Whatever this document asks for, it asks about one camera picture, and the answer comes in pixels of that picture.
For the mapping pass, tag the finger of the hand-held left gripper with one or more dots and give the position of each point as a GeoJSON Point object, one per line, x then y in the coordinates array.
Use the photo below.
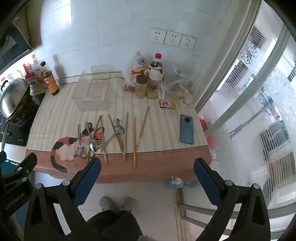
{"type": "Point", "coordinates": [25, 164]}

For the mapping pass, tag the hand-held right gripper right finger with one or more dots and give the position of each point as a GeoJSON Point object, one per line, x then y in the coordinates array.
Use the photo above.
{"type": "Point", "coordinates": [205, 180]}

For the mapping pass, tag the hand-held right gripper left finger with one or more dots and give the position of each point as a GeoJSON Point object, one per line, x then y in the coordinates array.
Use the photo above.
{"type": "Point", "coordinates": [89, 178]}

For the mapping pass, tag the steel spoon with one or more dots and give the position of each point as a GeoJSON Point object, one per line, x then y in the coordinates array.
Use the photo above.
{"type": "Point", "coordinates": [117, 121]}
{"type": "Point", "coordinates": [79, 149]}
{"type": "Point", "coordinates": [93, 145]}
{"type": "Point", "coordinates": [119, 129]}

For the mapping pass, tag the clear plastic container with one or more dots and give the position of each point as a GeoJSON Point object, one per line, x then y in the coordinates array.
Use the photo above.
{"type": "Point", "coordinates": [92, 92]}

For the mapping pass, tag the grey fuzzy slipper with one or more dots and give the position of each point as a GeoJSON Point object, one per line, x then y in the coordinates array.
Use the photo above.
{"type": "Point", "coordinates": [106, 204]}
{"type": "Point", "coordinates": [129, 204]}

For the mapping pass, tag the blue slipper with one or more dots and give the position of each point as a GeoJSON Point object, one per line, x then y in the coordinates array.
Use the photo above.
{"type": "Point", "coordinates": [173, 183]}

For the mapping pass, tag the black glass cooktop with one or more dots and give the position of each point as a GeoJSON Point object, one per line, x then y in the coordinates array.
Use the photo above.
{"type": "Point", "coordinates": [20, 132]}

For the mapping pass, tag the wooden strip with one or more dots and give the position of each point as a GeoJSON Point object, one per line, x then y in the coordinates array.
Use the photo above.
{"type": "Point", "coordinates": [181, 215]}

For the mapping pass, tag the red packaging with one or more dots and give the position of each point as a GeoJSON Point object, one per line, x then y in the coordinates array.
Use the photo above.
{"type": "Point", "coordinates": [208, 136]}

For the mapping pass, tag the blue smartphone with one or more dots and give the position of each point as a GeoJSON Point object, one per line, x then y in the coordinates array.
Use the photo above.
{"type": "Point", "coordinates": [186, 129]}

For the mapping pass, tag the person's dark trouser legs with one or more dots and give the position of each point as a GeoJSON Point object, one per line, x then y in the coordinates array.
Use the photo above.
{"type": "Point", "coordinates": [115, 227]}

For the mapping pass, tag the striped cat print tablecloth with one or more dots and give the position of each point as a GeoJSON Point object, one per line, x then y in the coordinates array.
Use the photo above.
{"type": "Point", "coordinates": [57, 111]}

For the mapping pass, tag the steel wok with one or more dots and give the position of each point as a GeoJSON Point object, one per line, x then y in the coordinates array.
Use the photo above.
{"type": "Point", "coordinates": [13, 97]}

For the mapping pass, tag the dark soy sauce bottle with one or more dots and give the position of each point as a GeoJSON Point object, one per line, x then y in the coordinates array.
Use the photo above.
{"type": "Point", "coordinates": [52, 85]}

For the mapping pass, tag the small orange white packet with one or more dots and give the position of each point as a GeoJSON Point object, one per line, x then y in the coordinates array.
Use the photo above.
{"type": "Point", "coordinates": [167, 103]}

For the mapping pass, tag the frosted glass sliding door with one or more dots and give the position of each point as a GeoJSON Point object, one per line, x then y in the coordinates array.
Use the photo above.
{"type": "Point", "coordinates": [254, 104]}

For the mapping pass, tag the clear plastic bag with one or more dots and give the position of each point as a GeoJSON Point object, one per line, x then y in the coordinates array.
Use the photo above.
{"type": "Point", "coordinates": [178, 81]}

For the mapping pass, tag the brown lid glass jar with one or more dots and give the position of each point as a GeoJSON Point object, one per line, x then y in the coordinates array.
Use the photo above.
{"type": "Point", "coordinates": [141, 87]}

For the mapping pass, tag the glass oil dispenser bottle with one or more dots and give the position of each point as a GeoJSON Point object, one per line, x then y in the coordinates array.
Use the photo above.
{"type": "Point", "coordinates": [153, 85]}

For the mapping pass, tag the white orange salt bag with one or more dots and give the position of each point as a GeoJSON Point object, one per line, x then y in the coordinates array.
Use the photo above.
{"type": "Point", "coordinates": [138, 64]}

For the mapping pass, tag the dark range hood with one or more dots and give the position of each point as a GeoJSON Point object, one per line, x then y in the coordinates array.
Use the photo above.
{"type": "Point", "coordinates": [13, 39]}

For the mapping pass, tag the red cap dark bottle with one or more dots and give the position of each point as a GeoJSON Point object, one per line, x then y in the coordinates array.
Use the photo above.
{"type": "Point", "coordinates": [157, 62]}

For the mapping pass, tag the cartoon wall stickers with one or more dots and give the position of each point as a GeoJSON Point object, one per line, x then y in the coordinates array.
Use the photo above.
{"type": "Point", "coordinates": [30, 69]}

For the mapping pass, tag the white wall socket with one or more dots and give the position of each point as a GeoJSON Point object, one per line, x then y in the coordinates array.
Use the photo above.
{"type": "Point", "coordinates": [173, 38]}
{"type": "Point", "coordinates": [158, 36]}
{"type": "Point", "coordinates": [187, 41]}

